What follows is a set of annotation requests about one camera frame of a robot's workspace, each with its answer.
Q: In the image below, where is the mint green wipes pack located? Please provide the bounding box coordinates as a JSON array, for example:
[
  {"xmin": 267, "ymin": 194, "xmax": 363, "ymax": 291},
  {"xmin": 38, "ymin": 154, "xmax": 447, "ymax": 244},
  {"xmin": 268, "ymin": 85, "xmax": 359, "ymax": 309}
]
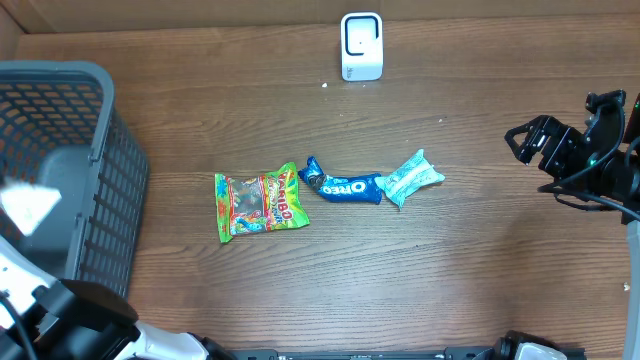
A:
[{"xmin": 374, "ymin": 149, "xmax": 446, "ymax": 209}]

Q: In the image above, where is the blue Oreo cookie pack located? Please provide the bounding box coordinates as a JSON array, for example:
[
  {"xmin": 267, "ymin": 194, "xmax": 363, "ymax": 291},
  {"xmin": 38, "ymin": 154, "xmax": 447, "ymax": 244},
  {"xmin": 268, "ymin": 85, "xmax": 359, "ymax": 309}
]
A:
[{"xmin": 298, "ymin": 156, "xmax": 382, "ymax": 204}]

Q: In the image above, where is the green Haribo candy bag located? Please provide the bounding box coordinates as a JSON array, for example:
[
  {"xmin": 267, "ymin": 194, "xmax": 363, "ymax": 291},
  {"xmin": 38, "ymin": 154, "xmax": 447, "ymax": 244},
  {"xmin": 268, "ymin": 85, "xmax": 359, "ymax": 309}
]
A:
[{"xmin": 215, "ymin": 162, "xmax": 310, "ymax": 243}]

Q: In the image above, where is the white tube with gold cap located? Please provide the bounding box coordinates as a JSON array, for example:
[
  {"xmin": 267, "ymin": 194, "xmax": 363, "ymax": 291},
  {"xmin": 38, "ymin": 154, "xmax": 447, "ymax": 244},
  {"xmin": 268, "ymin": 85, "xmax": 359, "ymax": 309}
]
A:
[{"xmin": 1, "ymin": 182, "xmax": 62, "ymax": 236}]

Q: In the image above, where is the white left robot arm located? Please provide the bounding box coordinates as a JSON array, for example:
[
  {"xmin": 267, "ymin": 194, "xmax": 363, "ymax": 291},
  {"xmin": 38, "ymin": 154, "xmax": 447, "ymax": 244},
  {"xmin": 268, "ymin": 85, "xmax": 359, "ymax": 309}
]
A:
[{"xmin": 1, "ymin": 239, "xmax": 235, "ymax": 360}]

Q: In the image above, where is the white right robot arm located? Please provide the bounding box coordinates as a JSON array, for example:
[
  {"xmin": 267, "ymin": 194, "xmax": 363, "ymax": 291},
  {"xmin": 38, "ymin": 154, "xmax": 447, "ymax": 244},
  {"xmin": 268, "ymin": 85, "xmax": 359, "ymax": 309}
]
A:
[{"xmin": 504, "ymin": 90, "xmax": 639, "ymax": 359}]

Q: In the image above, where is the grey plastic mesh basket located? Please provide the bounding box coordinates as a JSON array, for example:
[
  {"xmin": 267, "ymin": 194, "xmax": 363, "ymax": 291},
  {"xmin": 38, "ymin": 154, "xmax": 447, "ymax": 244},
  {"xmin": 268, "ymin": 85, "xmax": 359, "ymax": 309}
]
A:
[{"xmin": 1, "ymin": 60, "xmax": 150, "ymax": 296}]

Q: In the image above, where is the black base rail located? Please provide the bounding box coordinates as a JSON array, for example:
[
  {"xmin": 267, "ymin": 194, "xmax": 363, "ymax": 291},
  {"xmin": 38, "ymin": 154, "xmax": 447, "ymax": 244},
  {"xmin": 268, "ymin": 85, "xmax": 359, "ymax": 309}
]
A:
[{"xmin": 232, "ymin": 329, "xmax": 586, "ymax": 360}]

